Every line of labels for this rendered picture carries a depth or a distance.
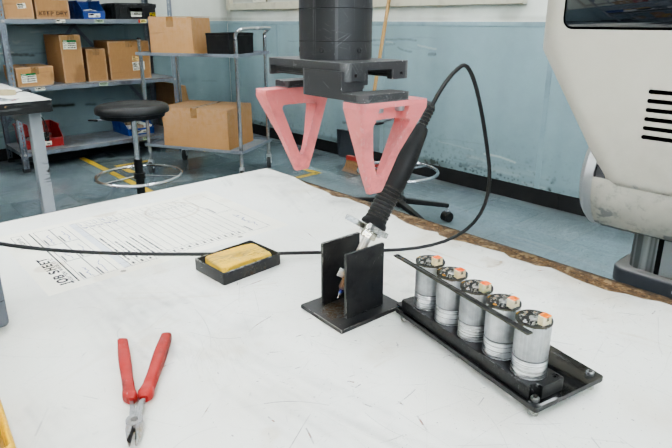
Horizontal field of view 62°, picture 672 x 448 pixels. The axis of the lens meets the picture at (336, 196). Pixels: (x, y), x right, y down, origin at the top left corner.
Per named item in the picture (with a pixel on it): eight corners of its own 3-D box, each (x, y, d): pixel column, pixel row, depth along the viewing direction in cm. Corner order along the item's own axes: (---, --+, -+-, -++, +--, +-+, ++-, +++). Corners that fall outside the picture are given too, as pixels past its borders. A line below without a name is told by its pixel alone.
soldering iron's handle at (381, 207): (389, 235, 52) (448, 114, 53) (373, 225, 50) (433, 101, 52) (372, 227, 54) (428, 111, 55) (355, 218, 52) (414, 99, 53)
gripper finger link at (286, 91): (302, 187, 45) (300, 67, 42) (256, 170, 50) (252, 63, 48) (365, 174, 49) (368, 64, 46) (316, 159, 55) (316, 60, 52)
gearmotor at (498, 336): (497, 348, 44) (503, 289, 43) (521, 364, 42) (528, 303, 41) (474, 357, 43) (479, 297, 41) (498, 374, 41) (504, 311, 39)
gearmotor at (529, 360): (525, 366, 42) (532, 305, 40) (552, 384, 40) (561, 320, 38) (501, 376, 41) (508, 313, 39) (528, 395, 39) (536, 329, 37)
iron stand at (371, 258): (383, 349, 52) (427, 255, 53) (322, 327, 47) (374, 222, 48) (341, 323, 57) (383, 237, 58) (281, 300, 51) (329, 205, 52)
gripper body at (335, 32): (344, 90, 39) (345, -24, 37) (266, 79, 47) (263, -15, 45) (410, 85, 43) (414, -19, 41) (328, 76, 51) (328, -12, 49)
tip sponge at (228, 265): (251, 250, 66) (250, 238, 65) (281, 264, 62) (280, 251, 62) (195, 269, 61) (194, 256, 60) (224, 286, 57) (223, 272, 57)
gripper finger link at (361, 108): (360, 208, 40) (362, 73, 37) (301, 187, 45) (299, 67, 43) (425, 192, 44) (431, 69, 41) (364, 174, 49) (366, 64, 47)
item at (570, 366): (394, 318, 51) (395, 307, 51) (455, 299, 54) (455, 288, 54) (534, 422, 38) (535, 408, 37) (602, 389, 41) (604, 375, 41)
